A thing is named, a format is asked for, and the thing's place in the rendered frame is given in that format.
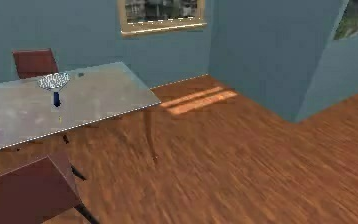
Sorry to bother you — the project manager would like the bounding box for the dark blue bottle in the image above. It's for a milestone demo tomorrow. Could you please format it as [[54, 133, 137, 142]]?
[[52, 91, 62, 108]]

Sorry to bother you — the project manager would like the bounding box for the grey top wooden table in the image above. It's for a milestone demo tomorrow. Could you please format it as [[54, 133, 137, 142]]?
[[0, 61, 162, 166]]

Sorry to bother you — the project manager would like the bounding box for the dark red chair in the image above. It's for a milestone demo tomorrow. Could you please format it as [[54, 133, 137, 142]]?
[[0, 150, 101, 224], [12, 48, 60, 80]]

